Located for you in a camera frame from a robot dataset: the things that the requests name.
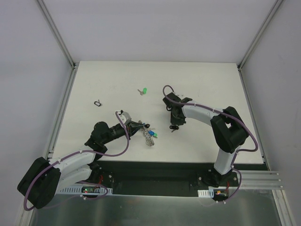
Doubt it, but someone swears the black tag silver key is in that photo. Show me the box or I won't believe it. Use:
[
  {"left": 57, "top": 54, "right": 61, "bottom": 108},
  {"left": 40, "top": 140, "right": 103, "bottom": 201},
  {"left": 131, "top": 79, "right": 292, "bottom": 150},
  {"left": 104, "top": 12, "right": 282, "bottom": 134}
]
[{"left": 169, "top": 125, "right": 179, "bottom": 132}]

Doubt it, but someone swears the metal disc with key rings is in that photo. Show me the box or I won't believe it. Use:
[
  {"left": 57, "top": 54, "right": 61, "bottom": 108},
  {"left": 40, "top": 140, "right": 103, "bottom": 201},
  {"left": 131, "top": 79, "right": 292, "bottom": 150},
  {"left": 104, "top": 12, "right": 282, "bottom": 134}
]
[{"left": 140, "top": 123, "right": 155, "bottom": 147}]

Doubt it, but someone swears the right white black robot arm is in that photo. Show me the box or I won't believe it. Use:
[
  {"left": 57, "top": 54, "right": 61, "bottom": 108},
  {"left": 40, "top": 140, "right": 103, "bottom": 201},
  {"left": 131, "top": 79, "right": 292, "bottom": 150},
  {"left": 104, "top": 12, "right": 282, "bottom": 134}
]
[{"left": 163, "top": 92, "right": 249, "bottom": 186}]

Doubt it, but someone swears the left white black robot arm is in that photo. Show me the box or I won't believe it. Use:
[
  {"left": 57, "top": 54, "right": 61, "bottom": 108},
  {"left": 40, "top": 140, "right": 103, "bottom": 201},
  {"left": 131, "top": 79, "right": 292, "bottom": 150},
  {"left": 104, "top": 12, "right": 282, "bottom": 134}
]
[{"left": 17, "top": 121, "right": 144, "bottom": 211}]

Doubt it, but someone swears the green tag silver key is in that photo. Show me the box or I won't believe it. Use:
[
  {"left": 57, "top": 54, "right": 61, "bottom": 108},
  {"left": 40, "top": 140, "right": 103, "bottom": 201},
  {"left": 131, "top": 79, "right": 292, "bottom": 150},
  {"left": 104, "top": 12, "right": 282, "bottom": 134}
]
[{"left": 137, "top": 88, "right": 147, "bottom": 96}]

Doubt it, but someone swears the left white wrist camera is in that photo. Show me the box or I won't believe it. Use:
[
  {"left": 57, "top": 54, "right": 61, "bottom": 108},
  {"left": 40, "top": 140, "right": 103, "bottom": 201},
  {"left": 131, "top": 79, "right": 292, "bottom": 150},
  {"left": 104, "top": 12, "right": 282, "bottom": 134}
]
[{"left": 118, "top": 110, "right": 132, "bottom": 125}]

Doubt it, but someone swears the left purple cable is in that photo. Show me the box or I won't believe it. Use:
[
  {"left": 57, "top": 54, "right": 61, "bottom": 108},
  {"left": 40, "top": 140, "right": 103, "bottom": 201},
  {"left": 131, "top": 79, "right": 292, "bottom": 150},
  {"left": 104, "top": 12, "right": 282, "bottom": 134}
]
[{"left": 23, "top": 110, "right": 131, "bottom": 210}]

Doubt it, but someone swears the purple cable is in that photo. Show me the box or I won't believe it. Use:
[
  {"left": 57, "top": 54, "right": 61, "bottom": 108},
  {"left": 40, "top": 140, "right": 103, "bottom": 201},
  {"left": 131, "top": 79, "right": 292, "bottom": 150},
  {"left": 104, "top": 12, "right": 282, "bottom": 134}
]
[
  {"left": 23, "top": 110, "right": 131, "bottom": 210},
  {"left": 162, "top": 85, "right": 259, "bottom": 205}
]

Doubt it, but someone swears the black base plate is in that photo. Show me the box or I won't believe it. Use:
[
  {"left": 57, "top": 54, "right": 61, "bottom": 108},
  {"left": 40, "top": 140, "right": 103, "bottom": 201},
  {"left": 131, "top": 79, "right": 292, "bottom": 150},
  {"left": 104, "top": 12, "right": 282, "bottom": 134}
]
[{"left": 87, "top": 161, "right": 238, "bottom": 197}]

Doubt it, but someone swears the left white cable duct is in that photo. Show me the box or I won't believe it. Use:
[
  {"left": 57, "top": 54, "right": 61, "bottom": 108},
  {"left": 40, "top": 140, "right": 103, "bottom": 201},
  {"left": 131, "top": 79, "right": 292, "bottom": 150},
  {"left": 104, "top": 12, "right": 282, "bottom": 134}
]
[{"left": 57, "top": 185, "right": 112, "bottom": 195}]

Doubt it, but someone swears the white cable duct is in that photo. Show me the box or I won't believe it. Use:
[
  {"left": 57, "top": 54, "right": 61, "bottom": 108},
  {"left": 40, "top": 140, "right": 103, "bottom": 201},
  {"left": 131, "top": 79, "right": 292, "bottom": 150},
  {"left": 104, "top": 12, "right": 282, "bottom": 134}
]
[
  {"left": 198, "top": 189, "right": 214, "bottom": 198},
  {"left": 57, "top": 185, "right": 112, "bottom": 195}
]

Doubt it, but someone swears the right white cable duct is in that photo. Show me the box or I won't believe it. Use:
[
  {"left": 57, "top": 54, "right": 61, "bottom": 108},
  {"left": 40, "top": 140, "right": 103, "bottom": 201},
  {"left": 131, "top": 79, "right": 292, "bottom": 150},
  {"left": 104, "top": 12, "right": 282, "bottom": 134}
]
[{"left": 198, "top": 189, "right": 214, "bottom": 198}]

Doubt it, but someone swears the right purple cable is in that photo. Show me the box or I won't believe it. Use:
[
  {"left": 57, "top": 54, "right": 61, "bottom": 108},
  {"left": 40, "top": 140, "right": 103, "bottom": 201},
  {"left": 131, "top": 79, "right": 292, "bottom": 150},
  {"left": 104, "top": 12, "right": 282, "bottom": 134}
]
[{"left": 162, "top": 85, "right": 259, "bottom": 205}]

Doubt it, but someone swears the left aluminium frame rail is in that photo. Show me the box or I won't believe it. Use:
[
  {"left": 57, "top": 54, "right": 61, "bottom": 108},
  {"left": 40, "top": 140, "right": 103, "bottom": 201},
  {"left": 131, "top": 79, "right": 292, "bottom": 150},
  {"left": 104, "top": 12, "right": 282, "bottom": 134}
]
[{"left": 36, "top": 0, "right": 79, "bottom": 159}]

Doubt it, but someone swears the aluminium frame rail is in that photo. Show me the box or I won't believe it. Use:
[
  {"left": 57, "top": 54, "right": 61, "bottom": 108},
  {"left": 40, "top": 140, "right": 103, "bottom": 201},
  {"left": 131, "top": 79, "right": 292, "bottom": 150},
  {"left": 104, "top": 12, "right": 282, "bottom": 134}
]
[
  {"left": 238, "top": 0, "right": 285, "bottom": 170},
  {"left": 36, "top": 0, "right": 79, "bottom": 159}
]

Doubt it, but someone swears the front aluminium rail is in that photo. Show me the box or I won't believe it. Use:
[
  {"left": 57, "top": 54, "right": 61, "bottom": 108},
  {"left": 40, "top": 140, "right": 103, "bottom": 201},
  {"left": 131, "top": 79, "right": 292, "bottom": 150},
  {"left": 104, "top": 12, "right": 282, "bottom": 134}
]
[{"left": 237, "top": 170, "right": 284, "bottom": 190}]

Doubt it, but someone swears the right aluminium frame rail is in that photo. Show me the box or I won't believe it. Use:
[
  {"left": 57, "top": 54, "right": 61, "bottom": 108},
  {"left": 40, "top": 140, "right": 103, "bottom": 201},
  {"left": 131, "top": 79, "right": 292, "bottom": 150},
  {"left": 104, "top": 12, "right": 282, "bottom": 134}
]
[{"left": 238, "top": 0, "right": 285, "bottom": 170}]

